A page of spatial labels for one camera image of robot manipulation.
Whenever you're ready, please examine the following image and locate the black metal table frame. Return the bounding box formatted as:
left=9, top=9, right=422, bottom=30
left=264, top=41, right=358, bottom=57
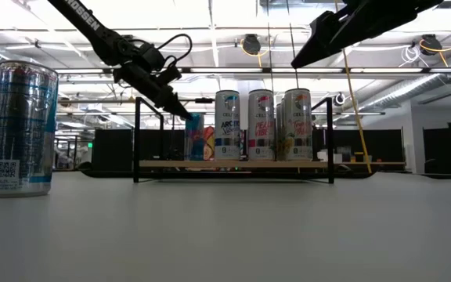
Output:
left=78, top=167, right=379, bottom=181

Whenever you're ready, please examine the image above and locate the white Celsius can black lid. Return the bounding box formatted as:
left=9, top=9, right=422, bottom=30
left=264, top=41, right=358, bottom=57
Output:
left=283, top=88, right=313, bottom=161
left=214, top=89, right=241, bottom=161

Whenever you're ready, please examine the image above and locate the black box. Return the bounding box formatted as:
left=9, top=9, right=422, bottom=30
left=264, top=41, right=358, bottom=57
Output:
left=92, top=128, right=135, bottom=172

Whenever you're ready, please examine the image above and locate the white Celsius can pink band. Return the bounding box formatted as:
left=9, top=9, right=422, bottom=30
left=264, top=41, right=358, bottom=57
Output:
left=247, top=89, right=276, bottom=161

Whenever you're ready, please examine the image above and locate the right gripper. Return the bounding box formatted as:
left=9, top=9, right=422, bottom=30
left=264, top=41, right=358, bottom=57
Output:
left=290, top=0, right=444, bottom=70

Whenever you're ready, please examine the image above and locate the silver blue Red Bull can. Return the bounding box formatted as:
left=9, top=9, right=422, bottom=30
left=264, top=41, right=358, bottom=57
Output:
left=184, top=112, right=205, bottom=161
left=0, top=60, right=60, bottom=198

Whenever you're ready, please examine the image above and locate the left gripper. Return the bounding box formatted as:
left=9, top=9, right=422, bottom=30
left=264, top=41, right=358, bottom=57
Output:
left=113, top=61, right=194, bottom=121

